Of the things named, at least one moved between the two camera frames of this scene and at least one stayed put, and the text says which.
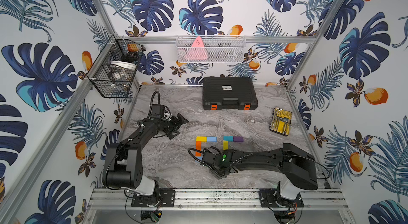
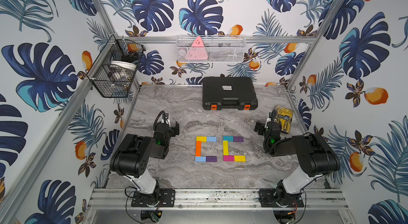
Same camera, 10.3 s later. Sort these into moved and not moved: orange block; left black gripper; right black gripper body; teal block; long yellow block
Moved: right black gripper body; left black gripper
Not moved: orange block; long yellow block; teal block
